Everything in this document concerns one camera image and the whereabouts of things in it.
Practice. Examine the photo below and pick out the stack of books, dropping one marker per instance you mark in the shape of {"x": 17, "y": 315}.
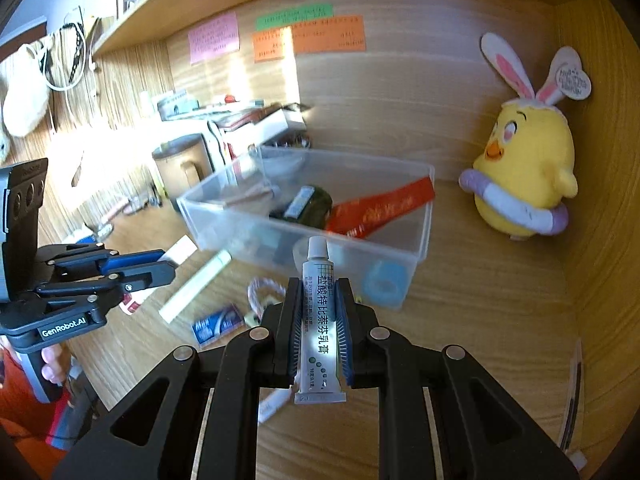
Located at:
{"x": 232, "y": 127}

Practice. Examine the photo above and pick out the white pen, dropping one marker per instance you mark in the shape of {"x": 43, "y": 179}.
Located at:
{"x": 272, "y": 403}

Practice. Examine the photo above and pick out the left hand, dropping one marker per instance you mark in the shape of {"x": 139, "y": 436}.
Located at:
{"x": 56, "y": 363}

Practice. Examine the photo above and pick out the white cylindrical tube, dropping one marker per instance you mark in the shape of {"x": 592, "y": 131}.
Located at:
{"x": 194, "y": 285}

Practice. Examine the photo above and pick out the brown mug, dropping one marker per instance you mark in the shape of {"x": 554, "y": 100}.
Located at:
{"x": 183, "y": 163}

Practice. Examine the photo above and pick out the green sticky note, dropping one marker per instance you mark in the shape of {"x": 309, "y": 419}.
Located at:
{"x": 290, "y": 16}

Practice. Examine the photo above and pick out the blue tape roll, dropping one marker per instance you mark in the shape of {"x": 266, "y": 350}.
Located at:
{"x": 386, "y": 284}

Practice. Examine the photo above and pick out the blue card pack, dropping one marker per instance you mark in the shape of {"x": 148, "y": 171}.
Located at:
{"x": 208, "y": 330}

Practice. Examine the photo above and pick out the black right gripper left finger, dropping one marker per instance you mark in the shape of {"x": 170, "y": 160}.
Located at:
{"x": 284, "y": 321}

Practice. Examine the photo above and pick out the red envelope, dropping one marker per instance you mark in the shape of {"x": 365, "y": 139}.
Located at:
{"x": 361, "y": 217}

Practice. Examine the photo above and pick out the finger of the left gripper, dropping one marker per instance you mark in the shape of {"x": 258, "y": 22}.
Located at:
{"x": 146, "y": 276}
{"x": 114, "y": 262}

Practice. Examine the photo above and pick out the white ointment tube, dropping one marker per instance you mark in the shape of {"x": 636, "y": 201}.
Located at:
{"x": 318, "y": 372}

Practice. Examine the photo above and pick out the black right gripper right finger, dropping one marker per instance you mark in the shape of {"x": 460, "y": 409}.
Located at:
{"x": 359, "y": 358}

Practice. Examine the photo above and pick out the clear plastic storage bin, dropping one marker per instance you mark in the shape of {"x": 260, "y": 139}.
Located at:
{"x": 230, "y": 210}

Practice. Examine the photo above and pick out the dark green bottle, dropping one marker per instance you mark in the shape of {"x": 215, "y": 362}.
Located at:
{"x": 310, "y": 207}

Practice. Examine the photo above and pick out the pink sticky note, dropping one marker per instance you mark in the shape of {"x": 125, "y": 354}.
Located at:
{"x": 214, "y": 38}

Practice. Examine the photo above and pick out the orange sticky note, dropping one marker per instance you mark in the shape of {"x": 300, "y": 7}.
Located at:
{"x": 343, "y": 33}

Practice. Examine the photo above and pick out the yellow chick plush toy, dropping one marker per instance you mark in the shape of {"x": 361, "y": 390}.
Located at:
{"x": 527, "y": 166}

